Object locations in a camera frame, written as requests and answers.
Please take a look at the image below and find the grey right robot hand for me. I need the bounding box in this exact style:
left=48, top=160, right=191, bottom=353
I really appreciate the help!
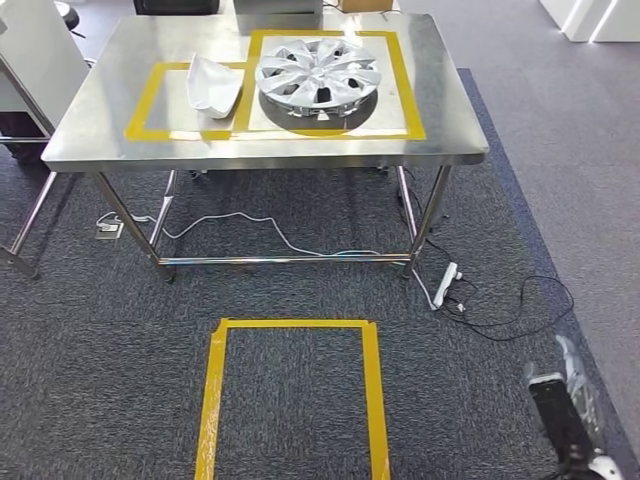
left=555, top=334, right=608, bottom=458

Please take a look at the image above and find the grey plastic wheel cover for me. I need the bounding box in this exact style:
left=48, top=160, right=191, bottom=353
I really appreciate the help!
left=254, top=36, right=383, bottom=121

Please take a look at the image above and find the stainless steel workbench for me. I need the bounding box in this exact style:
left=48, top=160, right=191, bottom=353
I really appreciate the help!
left=41, top=11, right=491, bottom=284

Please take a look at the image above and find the white power strip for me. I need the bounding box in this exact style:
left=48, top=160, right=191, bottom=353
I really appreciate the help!
left=432, top=261, right=464, bottom=311

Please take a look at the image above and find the white furniture block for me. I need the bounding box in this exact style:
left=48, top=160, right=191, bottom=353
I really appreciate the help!
left=538, top=0, right=640, bottom=45

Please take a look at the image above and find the large yellow tape rectangle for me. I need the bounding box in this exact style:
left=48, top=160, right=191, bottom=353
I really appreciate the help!
left=232, top=28, right=427, bottom=142

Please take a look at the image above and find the brown cardboard box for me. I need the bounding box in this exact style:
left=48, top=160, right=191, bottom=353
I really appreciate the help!
left=337, top=0, right=394, bottom=15

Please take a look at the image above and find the yellow floor tape square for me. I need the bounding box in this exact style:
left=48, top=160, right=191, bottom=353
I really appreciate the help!
left=193, top=317, right=392, bottom=480

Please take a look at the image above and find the silver laptop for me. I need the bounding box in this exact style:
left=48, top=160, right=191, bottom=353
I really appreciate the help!
left=232, top=0, right=324, bottom=17

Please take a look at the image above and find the white plastic mirror cover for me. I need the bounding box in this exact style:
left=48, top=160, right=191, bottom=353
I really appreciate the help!
left=186, top=52, right=247, bottom=121

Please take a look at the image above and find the silver floor outlet plate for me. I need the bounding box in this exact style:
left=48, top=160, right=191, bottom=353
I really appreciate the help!
left=94, top=221, right=125, bottom=242

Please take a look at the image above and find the small yellow tape rectangle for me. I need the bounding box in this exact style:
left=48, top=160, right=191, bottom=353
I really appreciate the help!
left=123, top=60, right=259, bottom=144

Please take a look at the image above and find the black zip case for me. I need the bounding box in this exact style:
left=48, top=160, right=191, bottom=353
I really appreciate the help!
left=133, top=0, right=221, bottom=17

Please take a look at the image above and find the black round stool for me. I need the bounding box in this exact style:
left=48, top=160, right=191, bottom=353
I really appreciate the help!
left=53, top=0, right=87, bottom=40

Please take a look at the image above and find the white side desk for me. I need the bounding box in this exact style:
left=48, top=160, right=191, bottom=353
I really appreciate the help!
left=0, top=0, right=93, bottom=282

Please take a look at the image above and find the black floor cable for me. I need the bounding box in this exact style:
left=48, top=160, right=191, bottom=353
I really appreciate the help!
left=398, top=167, right=577, bottom=344

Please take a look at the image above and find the long white power cable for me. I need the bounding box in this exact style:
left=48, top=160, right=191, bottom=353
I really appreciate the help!
left=96, top=211, right=442, bottom=313

